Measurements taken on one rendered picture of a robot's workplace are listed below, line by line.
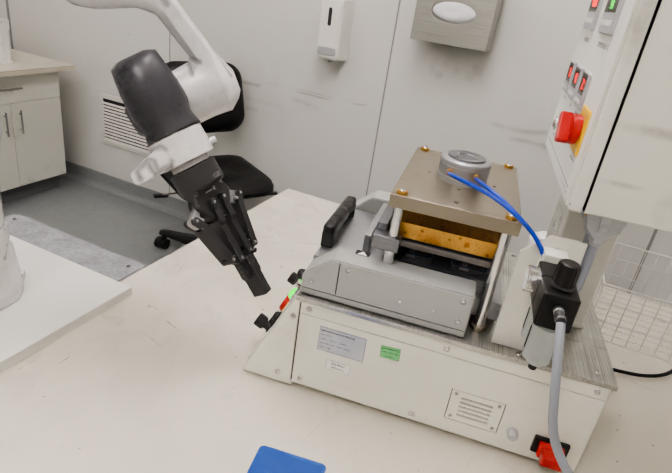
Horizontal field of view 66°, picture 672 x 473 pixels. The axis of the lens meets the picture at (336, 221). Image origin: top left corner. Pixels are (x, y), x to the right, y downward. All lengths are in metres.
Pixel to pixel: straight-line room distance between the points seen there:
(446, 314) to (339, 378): 0.21
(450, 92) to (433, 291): 1.63
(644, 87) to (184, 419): 0.74
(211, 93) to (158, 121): 0.12
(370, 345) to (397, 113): 1.68
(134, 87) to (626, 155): 0.65
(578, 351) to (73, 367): 0.78
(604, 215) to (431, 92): 1.68
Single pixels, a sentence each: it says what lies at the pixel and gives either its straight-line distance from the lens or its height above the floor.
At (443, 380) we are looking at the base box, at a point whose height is 0.85.
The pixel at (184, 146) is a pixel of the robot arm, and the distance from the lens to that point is 0.81.
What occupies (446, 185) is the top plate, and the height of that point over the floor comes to 1.11.
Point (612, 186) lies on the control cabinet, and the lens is 0.69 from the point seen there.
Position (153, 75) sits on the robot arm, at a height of 1.21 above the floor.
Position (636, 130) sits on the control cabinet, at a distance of 0.68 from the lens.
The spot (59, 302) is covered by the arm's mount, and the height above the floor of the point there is 0.77.
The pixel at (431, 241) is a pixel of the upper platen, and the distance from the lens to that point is 0.78.
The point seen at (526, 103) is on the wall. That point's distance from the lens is 2.26.
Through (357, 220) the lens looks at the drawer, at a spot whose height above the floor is 0.97.
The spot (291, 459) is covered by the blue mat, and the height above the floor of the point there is 0.75.
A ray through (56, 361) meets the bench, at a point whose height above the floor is 0.75.
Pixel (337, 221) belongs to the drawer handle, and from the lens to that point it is 0.86.
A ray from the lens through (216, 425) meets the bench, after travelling 0.85.
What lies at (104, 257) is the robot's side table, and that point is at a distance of 1.26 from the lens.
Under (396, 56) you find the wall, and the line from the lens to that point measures 2.35.
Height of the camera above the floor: 1.37
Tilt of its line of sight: 24 degrees down
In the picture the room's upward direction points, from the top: 9 degrees clockwise
